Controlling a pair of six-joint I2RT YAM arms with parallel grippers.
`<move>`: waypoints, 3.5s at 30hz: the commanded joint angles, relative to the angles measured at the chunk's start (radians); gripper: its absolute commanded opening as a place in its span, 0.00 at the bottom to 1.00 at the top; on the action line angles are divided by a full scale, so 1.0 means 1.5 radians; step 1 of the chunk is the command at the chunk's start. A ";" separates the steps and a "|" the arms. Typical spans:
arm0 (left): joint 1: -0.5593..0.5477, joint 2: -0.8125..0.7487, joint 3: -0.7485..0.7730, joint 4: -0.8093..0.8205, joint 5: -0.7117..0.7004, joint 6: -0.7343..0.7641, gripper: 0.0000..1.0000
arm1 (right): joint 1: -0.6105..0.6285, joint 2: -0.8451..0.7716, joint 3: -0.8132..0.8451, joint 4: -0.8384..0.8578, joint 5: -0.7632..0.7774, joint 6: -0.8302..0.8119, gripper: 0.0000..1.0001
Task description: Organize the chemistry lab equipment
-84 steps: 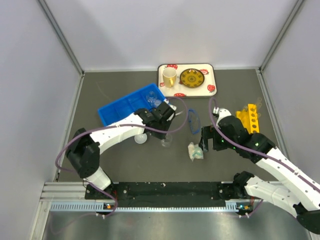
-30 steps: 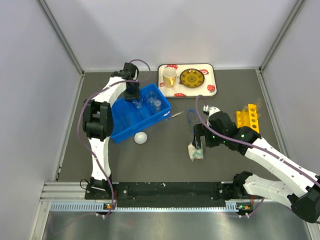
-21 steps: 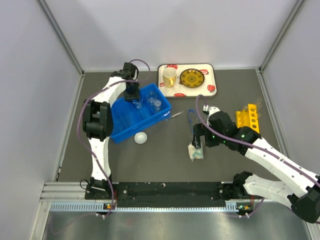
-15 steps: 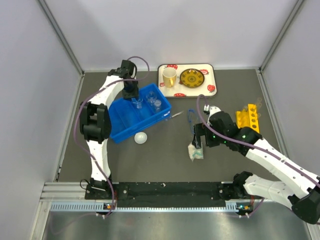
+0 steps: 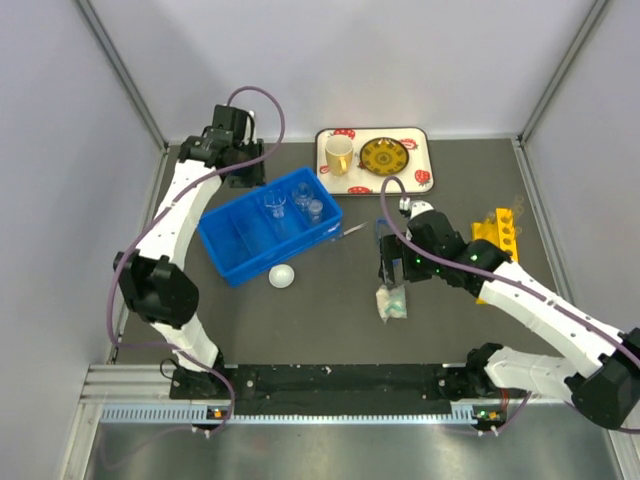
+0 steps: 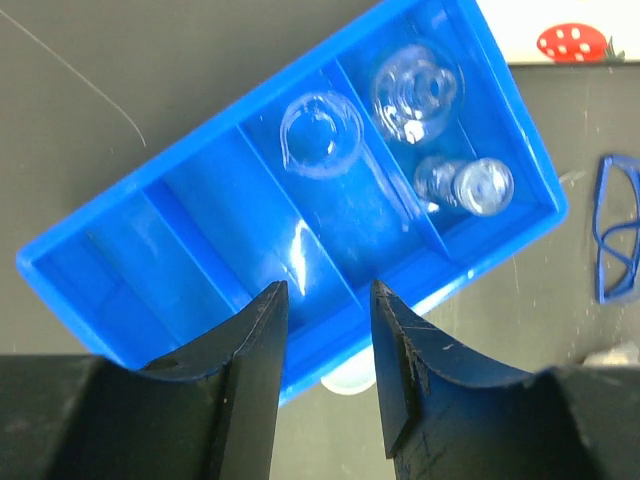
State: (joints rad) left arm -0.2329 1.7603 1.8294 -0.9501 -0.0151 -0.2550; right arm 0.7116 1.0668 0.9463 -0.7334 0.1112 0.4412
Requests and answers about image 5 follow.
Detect yellow ceramic mug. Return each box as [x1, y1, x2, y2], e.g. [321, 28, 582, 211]
[325, 135, 354, 176]

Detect purple cable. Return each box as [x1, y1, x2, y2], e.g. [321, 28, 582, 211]
[106, 85, 287, 436]
[379, 175, 640, 436]

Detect blue frame safety goggles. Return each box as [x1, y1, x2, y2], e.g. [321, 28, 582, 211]
[374, 218, 396, 254]

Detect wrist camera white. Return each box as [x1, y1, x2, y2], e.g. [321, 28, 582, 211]
[245, 110, 256, 143]
[399, 197, 434, 219]

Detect round glass flask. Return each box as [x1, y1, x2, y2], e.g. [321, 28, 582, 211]
[292, 182, 314, 211]

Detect strawberry pattern white tray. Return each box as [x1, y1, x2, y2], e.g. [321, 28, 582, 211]
[315, 127, 434, 195]

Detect small glass beaker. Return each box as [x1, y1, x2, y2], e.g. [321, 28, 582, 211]
[307, 199, 324, 225]

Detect yellow black patterned plate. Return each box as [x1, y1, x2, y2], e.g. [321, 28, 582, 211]
[359, 137, 410, 177]

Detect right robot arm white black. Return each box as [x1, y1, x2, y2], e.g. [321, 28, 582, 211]
[380, 199, 639, 430]

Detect yellow test tube rack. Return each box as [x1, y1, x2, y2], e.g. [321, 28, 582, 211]
[470, 205, 522, 306]

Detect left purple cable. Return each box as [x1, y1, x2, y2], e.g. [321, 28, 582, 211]
[106, 85, 287, 436]

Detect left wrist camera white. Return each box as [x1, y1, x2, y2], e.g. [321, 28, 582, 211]
[245, 110, 256, 143]

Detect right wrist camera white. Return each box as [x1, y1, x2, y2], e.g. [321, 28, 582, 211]
[399, 197, 434, 219]

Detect grey slotted cable duct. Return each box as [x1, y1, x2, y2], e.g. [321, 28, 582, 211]
[99, 403, 481, 425]

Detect clear glass beaker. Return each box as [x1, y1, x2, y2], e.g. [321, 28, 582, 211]
[263, 188, 287, 224]

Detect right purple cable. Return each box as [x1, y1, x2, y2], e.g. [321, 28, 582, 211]
[379, 175, 640, 436]

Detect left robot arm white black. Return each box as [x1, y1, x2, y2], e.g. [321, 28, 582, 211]
[118, 105, 264, 397]

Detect blue plastic compartment bin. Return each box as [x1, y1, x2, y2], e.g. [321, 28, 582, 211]
[197, 167, 343, 287]

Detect plastic bag with gloves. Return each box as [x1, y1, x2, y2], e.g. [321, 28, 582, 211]
[376, 285, 407, 323]

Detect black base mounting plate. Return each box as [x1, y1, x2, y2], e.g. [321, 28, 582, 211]
[169, 362, 526, 416]

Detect white round dish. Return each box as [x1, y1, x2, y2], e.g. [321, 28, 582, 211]
[268, 264, 295, 289]

